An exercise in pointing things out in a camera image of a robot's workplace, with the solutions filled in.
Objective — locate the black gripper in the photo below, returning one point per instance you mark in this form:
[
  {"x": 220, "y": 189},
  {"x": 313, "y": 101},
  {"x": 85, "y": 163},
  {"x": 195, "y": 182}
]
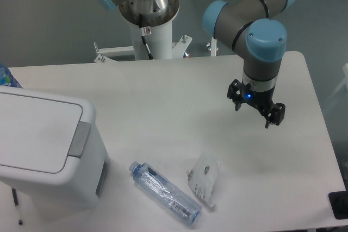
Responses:
[{"x": 239, "y": 93}]

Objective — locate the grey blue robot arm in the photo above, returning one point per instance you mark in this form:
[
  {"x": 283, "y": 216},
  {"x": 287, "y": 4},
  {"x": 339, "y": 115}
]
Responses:
[{"x": 248, "y": 28}]

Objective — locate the white trash can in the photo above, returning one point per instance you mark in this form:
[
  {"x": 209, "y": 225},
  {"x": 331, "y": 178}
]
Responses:
[{"x": 81, "y": 180}]

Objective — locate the white trash can lid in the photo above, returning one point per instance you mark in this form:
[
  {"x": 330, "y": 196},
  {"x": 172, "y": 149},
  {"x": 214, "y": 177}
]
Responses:
[{"x": 36, "y": 133}]

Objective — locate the clear plastic packaging bag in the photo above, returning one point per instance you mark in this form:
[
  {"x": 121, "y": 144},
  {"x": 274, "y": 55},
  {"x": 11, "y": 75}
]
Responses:
[{"x": 202, "y": 178}]

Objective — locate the empty clear plastic bottle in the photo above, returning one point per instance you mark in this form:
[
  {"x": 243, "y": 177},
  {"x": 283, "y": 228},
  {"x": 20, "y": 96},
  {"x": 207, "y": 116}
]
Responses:
[{"x": 165, "y": 192}]

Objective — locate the black device at table edge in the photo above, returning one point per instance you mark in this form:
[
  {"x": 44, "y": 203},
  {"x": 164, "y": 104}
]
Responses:
[{"x": 338, "y": 201}]

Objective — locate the blue labelled water bottle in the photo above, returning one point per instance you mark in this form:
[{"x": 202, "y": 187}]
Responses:
[{"x": 7, "y": 79}]

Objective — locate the black pen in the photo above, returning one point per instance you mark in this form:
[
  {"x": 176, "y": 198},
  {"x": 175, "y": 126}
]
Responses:
[{"x": 17, "y": 207}]

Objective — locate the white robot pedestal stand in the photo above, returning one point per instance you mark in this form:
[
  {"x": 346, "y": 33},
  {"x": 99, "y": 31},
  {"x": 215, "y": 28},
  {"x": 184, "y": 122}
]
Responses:
[{"x": 150, "y": 24}]

